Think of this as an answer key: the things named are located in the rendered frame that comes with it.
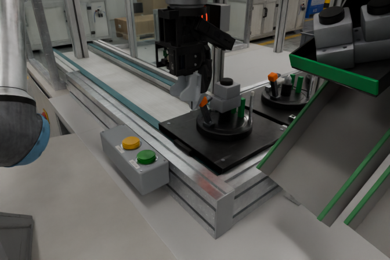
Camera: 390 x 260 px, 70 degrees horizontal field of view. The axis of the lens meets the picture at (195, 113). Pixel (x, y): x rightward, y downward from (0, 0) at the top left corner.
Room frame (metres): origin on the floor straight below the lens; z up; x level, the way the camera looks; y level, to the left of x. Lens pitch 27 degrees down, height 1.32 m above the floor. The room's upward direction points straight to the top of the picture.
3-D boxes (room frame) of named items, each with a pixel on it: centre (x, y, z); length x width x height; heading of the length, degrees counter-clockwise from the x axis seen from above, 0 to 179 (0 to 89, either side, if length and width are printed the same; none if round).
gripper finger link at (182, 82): (0.54, 0.03, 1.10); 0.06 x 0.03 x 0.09; 129
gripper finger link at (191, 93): (0.52, 0.01, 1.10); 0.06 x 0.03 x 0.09; 129
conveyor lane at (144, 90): (0.85, 0.10, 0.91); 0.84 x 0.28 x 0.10; 39
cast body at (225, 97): (0.61, -0.08, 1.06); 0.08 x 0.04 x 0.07; 129
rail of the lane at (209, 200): (0.72, 0.22, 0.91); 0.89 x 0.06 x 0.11; 39
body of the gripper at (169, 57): (0.53, 0.02, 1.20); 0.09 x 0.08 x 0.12; 129
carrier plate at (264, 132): (0.61, -0.07, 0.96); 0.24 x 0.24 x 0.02; 39
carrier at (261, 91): (0.77, -0.27, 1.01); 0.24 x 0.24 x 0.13; 39
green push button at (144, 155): (0.48, 0.10, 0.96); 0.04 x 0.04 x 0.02
